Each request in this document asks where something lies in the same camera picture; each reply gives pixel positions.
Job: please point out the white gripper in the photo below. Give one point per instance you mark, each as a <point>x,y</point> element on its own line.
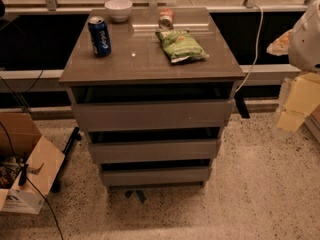
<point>306,45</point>

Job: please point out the grey top drawer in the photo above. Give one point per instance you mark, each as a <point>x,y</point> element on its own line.
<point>147,115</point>

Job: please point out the grey drawer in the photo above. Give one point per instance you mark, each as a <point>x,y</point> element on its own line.
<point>154,151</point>
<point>154,177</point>
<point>147,115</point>

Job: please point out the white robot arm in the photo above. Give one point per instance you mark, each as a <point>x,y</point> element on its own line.
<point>304,49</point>

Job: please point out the grey drawer cabinet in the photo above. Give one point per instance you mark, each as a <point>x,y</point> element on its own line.
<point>138,70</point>

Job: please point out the grey middle drawer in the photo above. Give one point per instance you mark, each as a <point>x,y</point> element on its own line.
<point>154,151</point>

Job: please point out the grey bottom drawer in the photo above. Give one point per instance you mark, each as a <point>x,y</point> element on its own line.
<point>154,177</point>

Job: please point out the open cardboard box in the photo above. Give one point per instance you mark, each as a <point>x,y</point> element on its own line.
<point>29,164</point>

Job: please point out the black stand leg right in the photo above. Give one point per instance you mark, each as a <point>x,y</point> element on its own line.
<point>241,106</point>

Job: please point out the black stand leg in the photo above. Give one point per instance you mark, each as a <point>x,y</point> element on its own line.
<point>241,106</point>
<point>75,136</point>

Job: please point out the green chip bag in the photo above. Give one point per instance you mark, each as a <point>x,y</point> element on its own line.
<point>180,46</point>

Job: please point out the tipped red white can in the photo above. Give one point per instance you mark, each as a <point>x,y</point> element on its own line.
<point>166,19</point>

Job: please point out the white bowl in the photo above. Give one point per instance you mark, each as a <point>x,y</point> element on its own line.
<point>119,10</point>

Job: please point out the blue soda can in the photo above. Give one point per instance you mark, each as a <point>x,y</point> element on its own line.
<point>99,36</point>

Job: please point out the black stand leg left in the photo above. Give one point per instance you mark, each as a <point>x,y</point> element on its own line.
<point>75,136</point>

